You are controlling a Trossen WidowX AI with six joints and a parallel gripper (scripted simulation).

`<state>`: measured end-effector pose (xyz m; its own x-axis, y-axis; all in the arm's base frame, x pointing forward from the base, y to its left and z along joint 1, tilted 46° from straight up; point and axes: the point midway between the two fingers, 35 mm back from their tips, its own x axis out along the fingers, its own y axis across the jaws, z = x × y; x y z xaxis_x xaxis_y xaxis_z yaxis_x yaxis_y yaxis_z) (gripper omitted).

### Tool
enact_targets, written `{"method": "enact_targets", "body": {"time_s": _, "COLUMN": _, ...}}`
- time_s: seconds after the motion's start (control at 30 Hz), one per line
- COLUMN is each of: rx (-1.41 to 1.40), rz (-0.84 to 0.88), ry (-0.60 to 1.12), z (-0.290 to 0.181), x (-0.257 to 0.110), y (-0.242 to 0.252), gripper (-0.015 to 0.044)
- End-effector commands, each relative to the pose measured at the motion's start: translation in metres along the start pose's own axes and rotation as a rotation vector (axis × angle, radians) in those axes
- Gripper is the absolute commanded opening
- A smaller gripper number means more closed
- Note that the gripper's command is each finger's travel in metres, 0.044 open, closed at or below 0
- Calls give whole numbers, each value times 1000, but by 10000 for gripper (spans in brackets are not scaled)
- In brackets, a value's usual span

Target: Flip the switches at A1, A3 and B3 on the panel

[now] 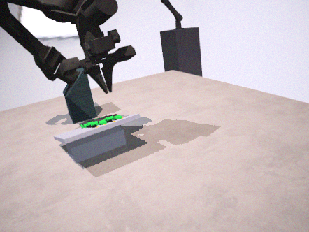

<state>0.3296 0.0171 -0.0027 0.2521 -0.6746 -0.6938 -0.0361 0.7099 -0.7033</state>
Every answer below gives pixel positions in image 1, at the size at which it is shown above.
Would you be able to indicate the pale lavender switch panel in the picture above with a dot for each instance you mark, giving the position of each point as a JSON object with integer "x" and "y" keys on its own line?
{"x": 95, "y": 137}

